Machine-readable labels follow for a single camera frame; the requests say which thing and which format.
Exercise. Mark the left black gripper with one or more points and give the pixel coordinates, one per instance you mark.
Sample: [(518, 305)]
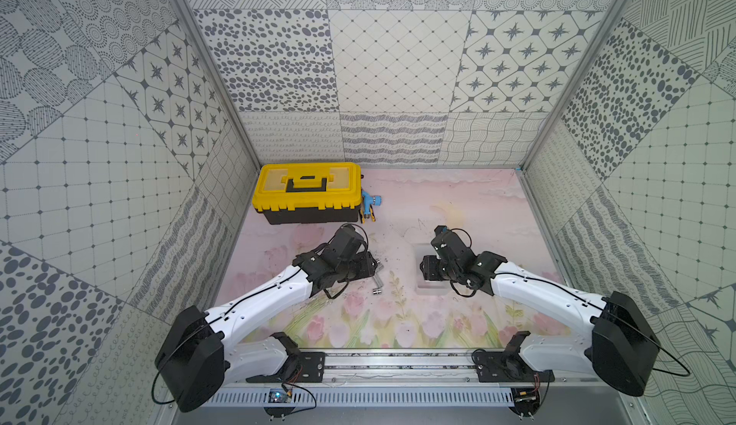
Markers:
[(365, 266)]

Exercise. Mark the yellow black toolbox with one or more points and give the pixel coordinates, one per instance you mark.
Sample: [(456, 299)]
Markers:
[(309, 193)]

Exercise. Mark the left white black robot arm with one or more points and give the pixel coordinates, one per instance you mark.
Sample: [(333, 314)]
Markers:
[(205, 350)]

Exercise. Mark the clear plastic storage box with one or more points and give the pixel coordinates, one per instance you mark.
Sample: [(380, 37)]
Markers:
[(428, 288)]

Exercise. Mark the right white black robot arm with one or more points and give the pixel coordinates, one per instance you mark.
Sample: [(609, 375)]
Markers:
[(609, 335)]

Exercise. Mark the blue yellow hand tool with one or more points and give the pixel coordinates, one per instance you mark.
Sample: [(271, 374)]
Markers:
[(368, 204)]

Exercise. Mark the long angled chrome socket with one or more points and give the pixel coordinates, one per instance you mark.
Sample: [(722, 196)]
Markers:
[(378, 280)]

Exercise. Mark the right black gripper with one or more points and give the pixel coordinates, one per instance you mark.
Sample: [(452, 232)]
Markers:
[(428, 269)]

